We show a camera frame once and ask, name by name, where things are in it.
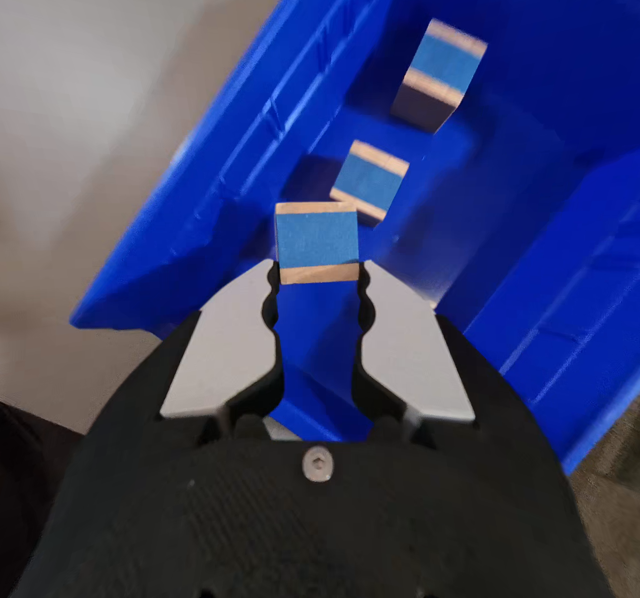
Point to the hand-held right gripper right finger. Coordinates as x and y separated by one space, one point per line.
415 358

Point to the grey desk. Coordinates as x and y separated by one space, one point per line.
75 158

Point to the blue-taped wooden cube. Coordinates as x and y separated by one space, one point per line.
367 180
317 240
440 68

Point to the blue plastic bin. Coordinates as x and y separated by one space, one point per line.
525 208

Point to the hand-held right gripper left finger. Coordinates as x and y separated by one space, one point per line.
220 358

